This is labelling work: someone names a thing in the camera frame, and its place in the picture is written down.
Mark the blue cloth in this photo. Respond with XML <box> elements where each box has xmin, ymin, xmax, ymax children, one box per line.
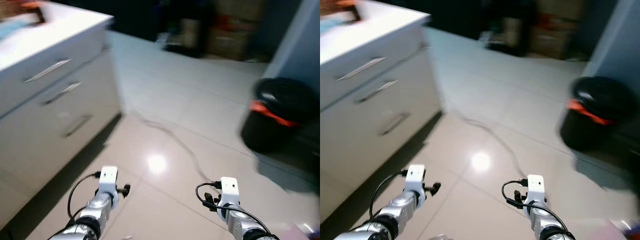
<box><xmin>0</xmin><ymin>15</ymin><xmax>36</xmax><ymax>41</ymax></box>
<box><xmin>320</xmin><ymin>17</ymin><xmax>346</xmax><ymax>37</ymax></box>

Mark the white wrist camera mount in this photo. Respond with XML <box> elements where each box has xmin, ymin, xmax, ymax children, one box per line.
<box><xmin>526</xmin><ymin>174</ymin><xmax>546</xmax><ymax>206</ymax></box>
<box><xmin>219</xmin><ymin>177</ymin><xmax>240</xmax><ymax>208</ymax></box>
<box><xmin>406</xmin><ymin>164</ymin><xmax>427</xmax><ymax>195</ymax></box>
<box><xmin>97</xmin><ymin>166</ymin><xmax>119</xmax><ymax>198</ymax></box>

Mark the orange bin bag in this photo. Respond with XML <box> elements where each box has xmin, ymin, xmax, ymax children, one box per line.
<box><xmin>249</xmin><ymin>100</ymin><xmax>301</xmax><ymax>128</ymax></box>
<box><xmin>566</xmin><ymin>98</ymin><xmax>616</xmax><ymax>126</ymax></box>

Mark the brown orange item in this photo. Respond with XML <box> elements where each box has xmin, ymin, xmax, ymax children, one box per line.
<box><xmin>335</xmin><ymin>0</ymin><xmax>362</xmax><ymax>23</ymax></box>
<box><xmin>20</xmin><ymin>0</ymin><xmax>46</xmax><ymax>25</ymax></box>

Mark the black trash bin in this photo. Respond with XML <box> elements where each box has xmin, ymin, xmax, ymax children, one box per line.
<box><xmin>559</xmin><ymin>76</ymin><xmax>640</xmax><ymax>153</ymax></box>
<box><xmin>240</xmin><ymin>77</ymin><xmax>320</xmax><ymax>156</ymax></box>

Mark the brown cardboard box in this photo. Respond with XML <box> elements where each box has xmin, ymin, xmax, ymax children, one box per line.
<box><xmin>207</xmin><ymin>0</ymin><xmax>266</xmax><ymax>61</ymax></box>
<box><xmin>530</xmin><ymin>0</ymin><xmax>588</xmax><ymax>58</ymax></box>

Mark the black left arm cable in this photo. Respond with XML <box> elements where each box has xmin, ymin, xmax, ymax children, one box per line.
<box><xmin>369</xmin><ymin>170</ymin><xmax>408</xmax><ymax>223</ymax></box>
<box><xmin>66</xmin><ymin>171</ymin><xmax>103</xmax><ymax>226</ymax></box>

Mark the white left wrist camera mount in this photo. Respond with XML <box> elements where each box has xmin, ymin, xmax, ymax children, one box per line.
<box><xmin>97</xmin><ymin>166</ymin><xmax>119</xmax><ymax>198</ymax></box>
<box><xmin>406</xmin><ymin>164</ymin><xmax>427</xmax><ymax>195</ymax></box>

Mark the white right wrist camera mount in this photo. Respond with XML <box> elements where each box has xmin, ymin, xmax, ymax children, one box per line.
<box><xmin>526</xmin><ymin>174</ymin><xmax>546</xmax><ymax>206</ymax></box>
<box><xmin>219</xmin><ymin>177</ymin><xmax>240</xmax><ymax>208</ymax></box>

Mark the white drawer cabinet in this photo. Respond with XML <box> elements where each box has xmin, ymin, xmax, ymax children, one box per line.
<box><xmin>320</xmin><ymin>0</ymin><xmax>443</xmax><ymax>223</ymax></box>
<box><xmin>0</xmin><ymin>0</ymin><xmax>123</xmax><ymax>226</ymax></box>

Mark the thin floor cable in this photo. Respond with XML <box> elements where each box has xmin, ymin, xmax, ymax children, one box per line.
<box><xmin>131</xmin><ymin>111</ymin><xmax>213</xmax><ymax>183</ymax></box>
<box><xmin>450</xmin><ymin>111</ymin><xmax>526</xmax><ymax>181</ymax></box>

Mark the long metal drawer handle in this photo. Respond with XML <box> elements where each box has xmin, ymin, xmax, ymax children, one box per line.
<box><xmin>25</xmin><ymin>58</ymin><xmax>72</xmax><ymax>83</ymax></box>
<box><xmin>336</xmin><ymin>56</ymin><xmax>387</xmax><ymax>82</ymax></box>

